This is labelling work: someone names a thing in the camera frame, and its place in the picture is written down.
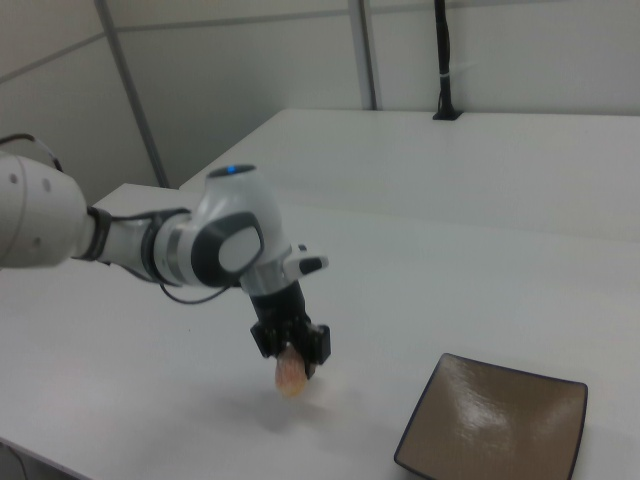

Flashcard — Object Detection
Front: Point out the brown square ceramic plate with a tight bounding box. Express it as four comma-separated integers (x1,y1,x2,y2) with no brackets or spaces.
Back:
393,352,589,480

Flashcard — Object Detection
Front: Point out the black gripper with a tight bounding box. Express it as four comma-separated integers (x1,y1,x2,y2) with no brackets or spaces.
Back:
248,279,333,380

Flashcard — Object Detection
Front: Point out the black cable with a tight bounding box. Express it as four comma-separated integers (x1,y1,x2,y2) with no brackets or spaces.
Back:
158,279,242,305

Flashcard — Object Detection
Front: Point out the grey partition post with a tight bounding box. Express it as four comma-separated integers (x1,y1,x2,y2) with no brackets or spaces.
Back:
94,0,170,189
348,0,385,111

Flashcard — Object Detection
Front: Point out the black clamp pole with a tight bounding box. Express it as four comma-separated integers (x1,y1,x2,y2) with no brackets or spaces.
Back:
431,0,464,123

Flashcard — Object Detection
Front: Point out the sugar-coated oval bread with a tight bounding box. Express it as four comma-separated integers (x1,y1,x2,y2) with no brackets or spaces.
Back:
274,344,309,400

